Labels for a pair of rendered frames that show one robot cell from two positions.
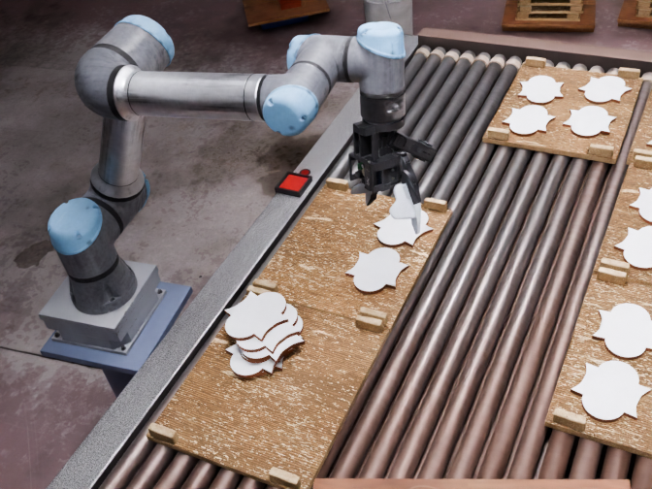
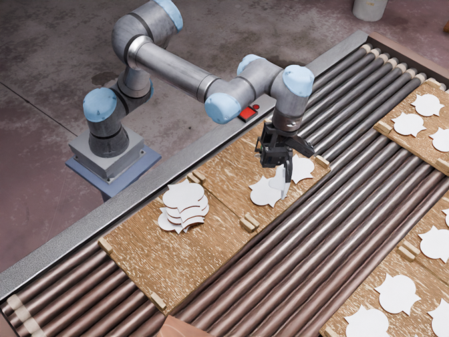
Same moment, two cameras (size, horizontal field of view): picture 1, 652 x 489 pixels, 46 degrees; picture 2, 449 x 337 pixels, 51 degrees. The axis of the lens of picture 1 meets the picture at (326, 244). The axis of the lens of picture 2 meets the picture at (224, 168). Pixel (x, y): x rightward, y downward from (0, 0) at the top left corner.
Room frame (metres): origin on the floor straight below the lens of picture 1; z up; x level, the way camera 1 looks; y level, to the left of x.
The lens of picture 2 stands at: (0.22, -0.16, 2.32)
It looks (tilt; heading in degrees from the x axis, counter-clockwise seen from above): 51 degrees down; 12
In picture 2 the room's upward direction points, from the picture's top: 2 degrees clockwise
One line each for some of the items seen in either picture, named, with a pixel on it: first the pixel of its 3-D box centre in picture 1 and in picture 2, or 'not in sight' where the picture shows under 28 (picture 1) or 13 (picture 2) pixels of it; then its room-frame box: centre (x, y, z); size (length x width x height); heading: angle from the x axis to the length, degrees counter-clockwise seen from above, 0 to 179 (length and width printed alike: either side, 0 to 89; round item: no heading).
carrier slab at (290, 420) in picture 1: (273, 382); (178, 238); (0.98, 0.15, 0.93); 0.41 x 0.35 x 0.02; 149
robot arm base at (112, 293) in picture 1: (98, 275); (107, 134); (1.30, 0.52, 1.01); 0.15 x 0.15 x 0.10
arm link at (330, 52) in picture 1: (320, 63); (257, 78); (1.14, -0.04, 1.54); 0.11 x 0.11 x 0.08; 64
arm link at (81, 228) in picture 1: (82, 235); (103, 110); (1.30, 0.52, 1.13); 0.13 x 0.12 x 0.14; 154
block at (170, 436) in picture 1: (163, 433); (105, 245); (0.89, 0.37, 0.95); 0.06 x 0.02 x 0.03; 59
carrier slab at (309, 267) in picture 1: (354, 250); (260, 172); (1.34, -0.07, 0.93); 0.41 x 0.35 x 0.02; 148
